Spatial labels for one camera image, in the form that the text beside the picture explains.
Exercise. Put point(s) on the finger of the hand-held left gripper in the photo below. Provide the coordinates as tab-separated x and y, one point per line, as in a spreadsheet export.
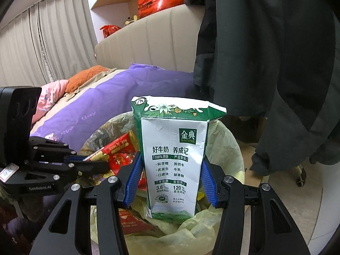
53	147
79	170

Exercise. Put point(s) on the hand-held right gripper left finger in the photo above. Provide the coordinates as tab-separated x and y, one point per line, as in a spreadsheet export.
132	178

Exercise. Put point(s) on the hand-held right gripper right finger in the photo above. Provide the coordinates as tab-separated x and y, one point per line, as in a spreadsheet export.
209	183

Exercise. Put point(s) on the yellow plastic bag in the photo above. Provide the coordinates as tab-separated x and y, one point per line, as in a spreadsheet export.
225	148

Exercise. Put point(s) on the red snack packet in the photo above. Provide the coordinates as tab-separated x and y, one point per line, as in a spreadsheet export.
117	143

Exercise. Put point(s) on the green white milk carton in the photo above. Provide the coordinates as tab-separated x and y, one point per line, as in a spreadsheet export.
172	164

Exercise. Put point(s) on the beige bed sheet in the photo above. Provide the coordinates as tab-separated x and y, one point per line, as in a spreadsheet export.
53	117

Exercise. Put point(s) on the pink pillow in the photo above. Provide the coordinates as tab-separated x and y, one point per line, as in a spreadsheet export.
50	98

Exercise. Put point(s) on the red flat packet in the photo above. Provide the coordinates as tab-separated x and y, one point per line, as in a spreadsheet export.
132	221

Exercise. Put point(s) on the purple blanket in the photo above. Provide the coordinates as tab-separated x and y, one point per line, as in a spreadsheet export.
106	106

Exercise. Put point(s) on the grey curtain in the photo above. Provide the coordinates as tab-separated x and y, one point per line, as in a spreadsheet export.
39	45

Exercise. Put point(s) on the orange pillow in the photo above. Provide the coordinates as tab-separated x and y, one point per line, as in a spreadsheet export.
85	78

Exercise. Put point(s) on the black caster wheel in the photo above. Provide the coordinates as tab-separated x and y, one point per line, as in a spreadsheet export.
300	179

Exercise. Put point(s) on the small red plastic bag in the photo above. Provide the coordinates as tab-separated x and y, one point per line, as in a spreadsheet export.
110	31

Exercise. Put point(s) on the dark jacket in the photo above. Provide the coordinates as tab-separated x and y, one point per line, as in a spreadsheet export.
265	58

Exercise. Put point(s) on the beige padded headboard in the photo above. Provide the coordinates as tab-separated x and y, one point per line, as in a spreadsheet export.
159	39

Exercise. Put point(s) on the yellow white toy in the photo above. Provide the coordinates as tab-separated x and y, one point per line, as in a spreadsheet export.
131	20

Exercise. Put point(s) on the large red plastic bag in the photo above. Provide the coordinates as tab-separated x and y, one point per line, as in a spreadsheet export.
159	1

